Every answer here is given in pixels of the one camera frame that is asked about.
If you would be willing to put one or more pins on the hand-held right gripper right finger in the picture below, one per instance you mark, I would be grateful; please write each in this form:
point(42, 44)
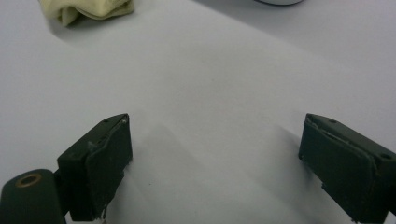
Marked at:
point(348, 168)

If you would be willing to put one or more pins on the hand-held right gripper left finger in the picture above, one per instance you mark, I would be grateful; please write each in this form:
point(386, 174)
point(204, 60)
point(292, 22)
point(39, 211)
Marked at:
point(102, 168)

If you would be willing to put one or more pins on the pale yellow cloth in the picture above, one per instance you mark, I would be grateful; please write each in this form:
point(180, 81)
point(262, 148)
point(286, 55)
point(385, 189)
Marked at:
point(93, 7)

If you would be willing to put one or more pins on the white divided storage box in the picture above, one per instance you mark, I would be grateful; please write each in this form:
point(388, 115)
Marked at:
point(280, 2)

